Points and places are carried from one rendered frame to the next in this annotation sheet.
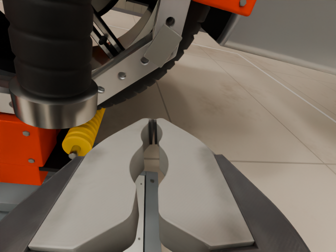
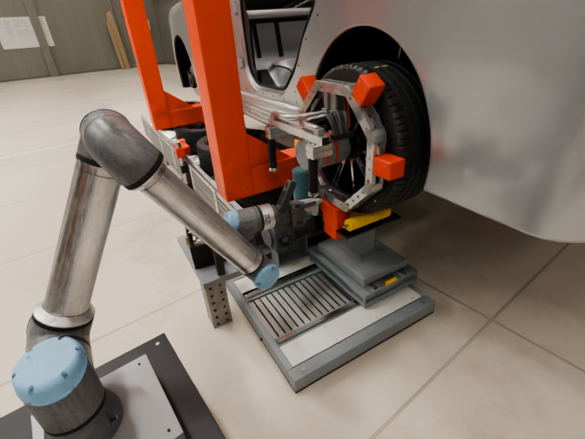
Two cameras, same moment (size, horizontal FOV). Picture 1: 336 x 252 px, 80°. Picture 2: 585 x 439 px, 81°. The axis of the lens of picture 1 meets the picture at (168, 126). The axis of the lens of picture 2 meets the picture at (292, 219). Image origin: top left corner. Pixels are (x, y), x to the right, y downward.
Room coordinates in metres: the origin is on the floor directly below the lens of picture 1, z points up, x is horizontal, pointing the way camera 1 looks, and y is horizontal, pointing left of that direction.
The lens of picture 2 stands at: (-0.29, -1.08, 1.33)
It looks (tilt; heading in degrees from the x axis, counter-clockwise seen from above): 29 degrees down; 76
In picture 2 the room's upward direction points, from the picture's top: 4 degrees counter-clockwise
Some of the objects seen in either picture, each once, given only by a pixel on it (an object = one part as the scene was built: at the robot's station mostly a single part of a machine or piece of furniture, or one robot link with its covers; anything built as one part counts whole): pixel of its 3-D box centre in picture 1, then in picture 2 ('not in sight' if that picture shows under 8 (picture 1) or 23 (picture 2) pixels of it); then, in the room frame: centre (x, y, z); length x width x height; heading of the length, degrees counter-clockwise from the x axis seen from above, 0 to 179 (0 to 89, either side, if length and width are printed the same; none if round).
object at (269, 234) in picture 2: not in sight; (299, 233); (0.17, 0.58, 0.26); 0.42 x 0.18 x 0.35; 14
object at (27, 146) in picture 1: (28, 131); (342, 216); (0.32, 0.30, 0.48); 0.16 x 0.12 x 0.17; 14
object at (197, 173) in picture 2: not in sight; (190, 168); (-0.42, 1.93, 0.28); 2.47 x 0.09 x 0.22; 104
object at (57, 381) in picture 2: not in sight; (59, 380); (-0.74, -0.38, 0.59); 0.17 x 0.15 x 0.18; 106
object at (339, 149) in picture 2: not in sight; (323, 150); (0.21, 0.27, 0.85); 0.21 x 0.14 x 0.14; 14
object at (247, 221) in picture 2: not in sight; (242, 222); (-0.20, -0.05, 0.75); 0.12 x 0.09 x 0.10; 10
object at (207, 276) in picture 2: not in sight; (207, 254); (-0.36, 0.28, 0.44); 0.43 x 0.17 x 0.03; 104
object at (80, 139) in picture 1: (90, 115); (367, 218); (0.41, 0.20, 0.51); 0.29 x 0.06 x 0.06; 14
